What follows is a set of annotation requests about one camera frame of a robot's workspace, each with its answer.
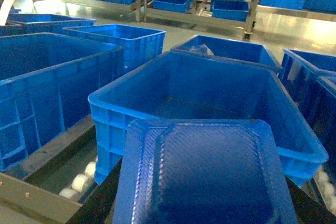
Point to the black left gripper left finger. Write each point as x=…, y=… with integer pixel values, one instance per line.
x=99, y=207

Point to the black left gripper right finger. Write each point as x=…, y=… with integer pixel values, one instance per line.
x=307, y=209

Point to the blue block part with knob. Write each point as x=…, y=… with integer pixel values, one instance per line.
x=202, y=171

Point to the blue bin right edge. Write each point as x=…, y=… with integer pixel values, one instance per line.
x=310, y=80

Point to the large blue bin left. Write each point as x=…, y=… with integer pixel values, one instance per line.
x=45, y=82

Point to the empty blue bin centre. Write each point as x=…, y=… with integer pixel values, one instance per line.
x=186, y=86

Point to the blue bin behind centre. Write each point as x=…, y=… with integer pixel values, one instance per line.
x=233, y=50

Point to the blue bin behind left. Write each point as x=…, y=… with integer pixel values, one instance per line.
x=140, y=44

